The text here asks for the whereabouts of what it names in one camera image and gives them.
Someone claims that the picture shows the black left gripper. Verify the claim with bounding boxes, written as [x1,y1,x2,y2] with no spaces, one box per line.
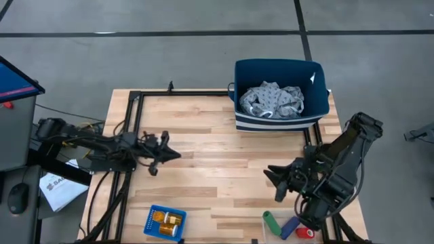
[135,130,182,177]

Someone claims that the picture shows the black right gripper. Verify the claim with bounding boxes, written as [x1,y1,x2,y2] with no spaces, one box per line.
[263,157,318,203]

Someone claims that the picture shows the red bandage roll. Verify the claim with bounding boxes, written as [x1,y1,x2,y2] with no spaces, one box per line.
[295,227,315,239]

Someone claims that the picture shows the grey patterned cloth gown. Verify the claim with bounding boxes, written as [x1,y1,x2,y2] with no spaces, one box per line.
[239,80,305,120]

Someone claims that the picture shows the small blue plastic basket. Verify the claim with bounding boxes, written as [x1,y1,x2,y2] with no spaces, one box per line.
[142,204,188,243]

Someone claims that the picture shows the navy fabric bin white stripes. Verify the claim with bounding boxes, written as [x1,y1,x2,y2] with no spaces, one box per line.
[227,58,332,133]

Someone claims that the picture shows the white printed paper sheet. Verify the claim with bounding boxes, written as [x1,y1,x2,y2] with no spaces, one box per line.
[39,159,90,213]

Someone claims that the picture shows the grey floor object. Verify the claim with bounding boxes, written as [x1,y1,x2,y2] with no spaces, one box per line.
[403,121,434,143]

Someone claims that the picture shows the grey cabinet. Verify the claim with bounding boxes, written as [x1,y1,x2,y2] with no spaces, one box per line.
[0,96,37,172]

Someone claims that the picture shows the black computer mouse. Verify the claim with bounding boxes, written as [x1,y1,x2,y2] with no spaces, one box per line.
[7,182,30,215]

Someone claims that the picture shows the computer monitor blue screen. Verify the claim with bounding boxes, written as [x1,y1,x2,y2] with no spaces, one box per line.
[0,56,46,104]

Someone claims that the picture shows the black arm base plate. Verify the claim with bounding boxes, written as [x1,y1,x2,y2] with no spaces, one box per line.
[303,144,336,170]
[90,145,138,173]

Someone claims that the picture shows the black aluminium rig frame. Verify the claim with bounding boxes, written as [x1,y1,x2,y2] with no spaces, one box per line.
[81,80,369,244]

